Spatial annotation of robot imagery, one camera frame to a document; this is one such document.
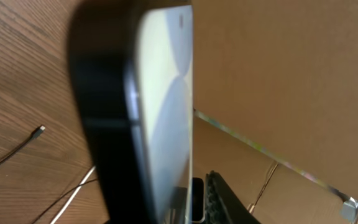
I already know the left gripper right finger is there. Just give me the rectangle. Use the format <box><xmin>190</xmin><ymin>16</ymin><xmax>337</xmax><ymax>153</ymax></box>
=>
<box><xmin>205</xmin><ymin>171</ymin><xmax>260</xmax><ymax>224</ymax></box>

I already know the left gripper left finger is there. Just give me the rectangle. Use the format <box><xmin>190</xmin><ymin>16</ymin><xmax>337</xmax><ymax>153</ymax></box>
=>
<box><xmin>68</xmin><ymin>1</ymin><xmax>154</xmax><ymax>223</ymax></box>

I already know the black USB charging cable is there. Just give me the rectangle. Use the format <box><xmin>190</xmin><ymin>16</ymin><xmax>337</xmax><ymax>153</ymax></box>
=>
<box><xmin>0</xmin><ymin>124</ymin><xmax>99</xmax><ymax>224</ymax></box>

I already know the Samsung Galaxy smartphone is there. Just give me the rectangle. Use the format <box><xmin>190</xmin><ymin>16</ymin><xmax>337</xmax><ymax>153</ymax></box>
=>
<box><xmin>125</xmin><ymin>1</ymin><xmax>193</xmax><ymax>223</ymax></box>

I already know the brown cardboard backdrop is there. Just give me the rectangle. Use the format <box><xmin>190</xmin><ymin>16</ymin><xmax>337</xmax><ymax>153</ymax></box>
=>
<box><xmin>193</xmin><ymin>0</ymin><xmax>358</xmax><ymax>223</ymax></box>

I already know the white power strip cord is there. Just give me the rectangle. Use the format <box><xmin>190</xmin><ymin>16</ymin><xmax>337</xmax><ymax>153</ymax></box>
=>
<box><xmin>50</xmin><ymin>166</ymin><xmax>96</xmax><ymax>224</ymax></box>

